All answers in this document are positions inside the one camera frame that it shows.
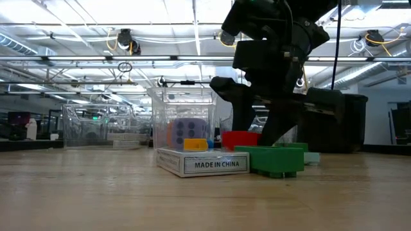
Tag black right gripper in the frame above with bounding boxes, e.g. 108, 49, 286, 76
210, 0, 344, 147

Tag red brick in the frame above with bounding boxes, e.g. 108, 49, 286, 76
221, 130, 262, 151

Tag long dark green brick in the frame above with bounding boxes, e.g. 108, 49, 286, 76
234, 146, 305, 179

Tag small dark green brick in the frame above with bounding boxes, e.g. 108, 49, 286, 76
274, 142, 309, 153

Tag light cyan brick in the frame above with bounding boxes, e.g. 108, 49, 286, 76
303, 151, 321, 167

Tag yellow peg block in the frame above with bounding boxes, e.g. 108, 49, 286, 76
183, 138, 209, 152

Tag purple foam die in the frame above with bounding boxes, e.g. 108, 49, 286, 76
171, 117, 208, 150

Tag orange foam die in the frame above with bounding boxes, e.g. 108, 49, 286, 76
166, 121, 175, 148

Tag white pillar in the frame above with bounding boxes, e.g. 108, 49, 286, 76
214, 65, 239, 131

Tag black bucket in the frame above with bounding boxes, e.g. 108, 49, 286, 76
298, 92, 369, 154

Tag tall clear plastic bin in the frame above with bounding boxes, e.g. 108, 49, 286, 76
147, 86, 219, 150

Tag white background bottle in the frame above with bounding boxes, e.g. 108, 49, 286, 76
26, 117, 38, 141

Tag dark background monitor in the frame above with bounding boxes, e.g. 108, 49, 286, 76
8, 111, 31, 126

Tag yellow cable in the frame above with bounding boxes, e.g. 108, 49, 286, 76
301, 65, 310, 91

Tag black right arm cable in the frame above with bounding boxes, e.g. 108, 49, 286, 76
330, 0, 343, 90

